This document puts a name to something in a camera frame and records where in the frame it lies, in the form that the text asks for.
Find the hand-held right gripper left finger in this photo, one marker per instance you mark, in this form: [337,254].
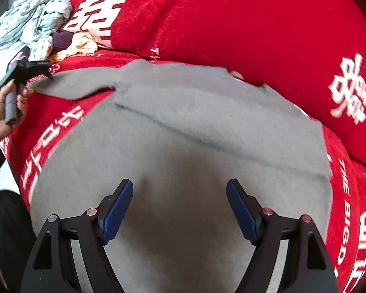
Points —
[118,211]

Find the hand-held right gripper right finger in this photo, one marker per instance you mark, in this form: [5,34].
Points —
[241,211]

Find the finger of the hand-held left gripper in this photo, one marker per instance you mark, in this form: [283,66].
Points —
[39,67]

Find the grey sock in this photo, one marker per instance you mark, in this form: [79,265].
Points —
[170,134]

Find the pile of pale blue clothes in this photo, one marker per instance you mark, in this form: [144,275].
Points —
[24,24]

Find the person's left hand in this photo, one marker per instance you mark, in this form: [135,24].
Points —
[0,125]

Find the dark purple cloth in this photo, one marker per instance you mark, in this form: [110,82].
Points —
[62,39]

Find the yellow cloth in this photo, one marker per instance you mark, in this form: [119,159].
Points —
[79,45]

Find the red printed blanket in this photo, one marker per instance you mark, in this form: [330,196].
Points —
[352,195]

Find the person's dark pants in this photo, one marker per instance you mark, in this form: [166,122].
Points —
[9,238]

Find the red quilt white characters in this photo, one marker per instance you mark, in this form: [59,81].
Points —
[231,21]

